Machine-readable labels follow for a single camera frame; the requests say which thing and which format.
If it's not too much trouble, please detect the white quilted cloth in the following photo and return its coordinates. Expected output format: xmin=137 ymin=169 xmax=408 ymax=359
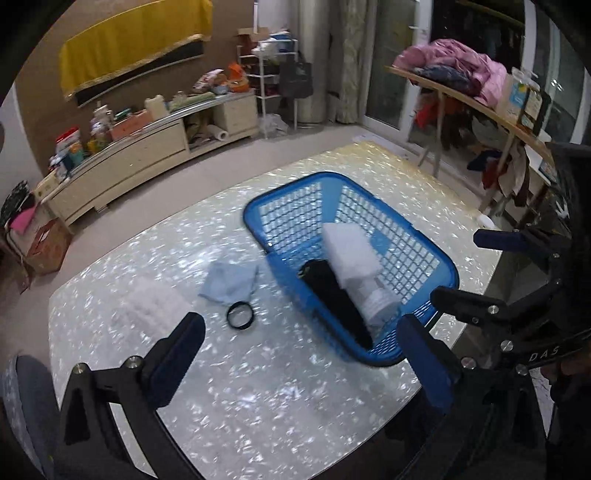
xmin=114 ymin=278 xmax=192 ymax=338

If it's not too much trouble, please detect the white waffle towel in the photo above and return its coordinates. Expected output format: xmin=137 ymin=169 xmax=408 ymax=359
xmin=345 ymin=277 xmax=402 ymax=339

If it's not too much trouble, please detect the black ring strap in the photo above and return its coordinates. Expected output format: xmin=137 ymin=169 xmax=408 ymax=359
xmin=225 ymin=300 xmax=256 ymax=331

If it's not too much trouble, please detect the light blue cloth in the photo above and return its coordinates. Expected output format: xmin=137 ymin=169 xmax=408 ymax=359
xmin=199 ymin=261 xmax=259 ymax=306

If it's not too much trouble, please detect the black fabric item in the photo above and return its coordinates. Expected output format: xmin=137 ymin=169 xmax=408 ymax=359
xmin=298 ymin=259 xmax=374 ymax=350

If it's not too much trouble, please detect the white foam sponge block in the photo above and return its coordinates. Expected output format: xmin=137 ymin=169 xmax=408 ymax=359
xmin=322 ymin=223 xmax=383 ymax=288

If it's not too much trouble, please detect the blue plastic basket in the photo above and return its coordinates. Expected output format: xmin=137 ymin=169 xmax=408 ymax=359
xmin=242 ymin=172 xmax=460 ymax=367

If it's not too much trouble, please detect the white round lid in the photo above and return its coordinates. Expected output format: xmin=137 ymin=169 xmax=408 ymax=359
xmin=476 ymin=214 xmax=497 ymax=230

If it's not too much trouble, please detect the wooden side table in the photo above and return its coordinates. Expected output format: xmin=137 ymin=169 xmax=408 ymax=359
xmin=385 ymin=65 xmax=560 ymax=218

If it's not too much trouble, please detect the cardboard box on floor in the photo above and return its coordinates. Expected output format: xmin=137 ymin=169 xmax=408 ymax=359
xmin=25 ymin=219 xmax=73 ymax=276

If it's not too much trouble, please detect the pink clothes pile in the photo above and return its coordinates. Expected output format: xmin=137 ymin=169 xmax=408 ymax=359
xmin=393 ymin=39 xmax=507 ymax=109

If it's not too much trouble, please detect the cream tv cabinet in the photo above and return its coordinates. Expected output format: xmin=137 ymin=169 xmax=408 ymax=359
xmin=40 ymin=92 xmax=259 ymax=225

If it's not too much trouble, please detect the pink folder on chair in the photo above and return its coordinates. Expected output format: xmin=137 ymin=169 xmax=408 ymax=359
xmin=10 ymin=206 xmax=37 ymax=235

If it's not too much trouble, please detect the paper roll in cabinet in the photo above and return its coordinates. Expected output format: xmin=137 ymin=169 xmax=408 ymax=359
xmin=206 ymin=124 xmax=229 ymax=142

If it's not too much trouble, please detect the pink box on cabinet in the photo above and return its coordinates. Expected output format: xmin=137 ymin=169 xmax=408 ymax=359
xmin=110 ymin=109 xmax=153 ymax=141

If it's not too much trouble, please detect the white jug container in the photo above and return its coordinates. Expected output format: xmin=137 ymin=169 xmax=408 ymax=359
xmin=144 ymin=94 xmax=169 ymax=121

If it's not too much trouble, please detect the patterned curtain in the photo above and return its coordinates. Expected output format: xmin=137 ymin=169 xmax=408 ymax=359
xmin=335 ymin=0 xmax=369 ymax=124

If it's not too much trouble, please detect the black shopping bag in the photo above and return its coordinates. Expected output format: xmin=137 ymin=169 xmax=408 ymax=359
xmin=280 ymin=57 xmax=314 ymax=99

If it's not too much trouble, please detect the orange bag on cabinet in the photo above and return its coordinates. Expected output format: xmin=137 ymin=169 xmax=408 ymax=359
xmin=228 ymin=62 xmax=250 ymax=93

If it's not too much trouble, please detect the silver standing air conditioner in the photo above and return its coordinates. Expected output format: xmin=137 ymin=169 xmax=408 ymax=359
xmin=294 ymin=0 xmax=329 ymax=124

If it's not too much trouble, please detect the yellow covered television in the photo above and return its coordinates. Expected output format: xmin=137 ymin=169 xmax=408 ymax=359
xmin=58 ymin=0 xmax=213 ymax=105

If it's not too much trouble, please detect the white wire shelf rack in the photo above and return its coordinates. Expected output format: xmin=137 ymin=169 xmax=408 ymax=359
xmin=236 ymin=28 xmax=298 ymax=139

